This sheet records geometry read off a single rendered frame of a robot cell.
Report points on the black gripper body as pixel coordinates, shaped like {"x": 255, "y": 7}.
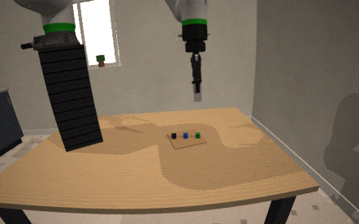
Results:
{"x": 195, "y": 47}

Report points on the tan mat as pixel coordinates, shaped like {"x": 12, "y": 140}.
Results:
{"x": 180, "y": 142}

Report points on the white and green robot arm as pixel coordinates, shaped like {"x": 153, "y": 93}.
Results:
{"x": 58, "y": 21}

